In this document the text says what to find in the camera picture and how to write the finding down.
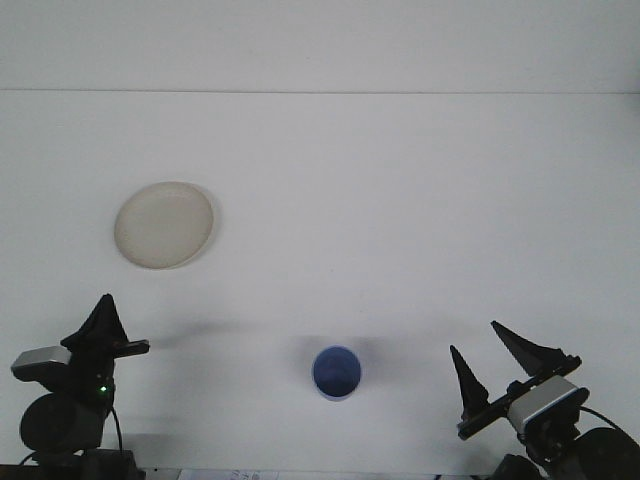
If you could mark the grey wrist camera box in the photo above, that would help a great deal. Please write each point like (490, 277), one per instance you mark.
(540, 400)
(40, 362)

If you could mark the printed white paper sheet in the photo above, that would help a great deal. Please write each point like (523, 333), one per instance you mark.
(230, 475)

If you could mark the pale blue cup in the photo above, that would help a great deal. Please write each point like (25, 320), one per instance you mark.
(336, 372)

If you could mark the pale round plate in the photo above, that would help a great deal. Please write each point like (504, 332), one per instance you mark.
(165, 225)

